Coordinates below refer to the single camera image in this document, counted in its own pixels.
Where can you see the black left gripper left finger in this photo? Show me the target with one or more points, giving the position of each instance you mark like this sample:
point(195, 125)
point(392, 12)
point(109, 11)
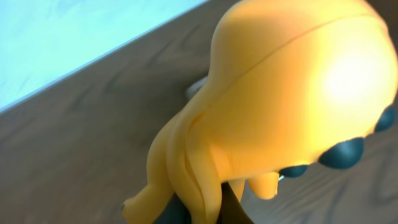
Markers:
point(175, 212)

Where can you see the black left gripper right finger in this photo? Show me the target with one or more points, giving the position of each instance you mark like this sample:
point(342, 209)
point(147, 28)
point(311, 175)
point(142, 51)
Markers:
point(231, 211)

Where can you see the orange rubber duck toy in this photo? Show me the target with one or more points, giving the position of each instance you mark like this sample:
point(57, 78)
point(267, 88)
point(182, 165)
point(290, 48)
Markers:
point(290, 83)

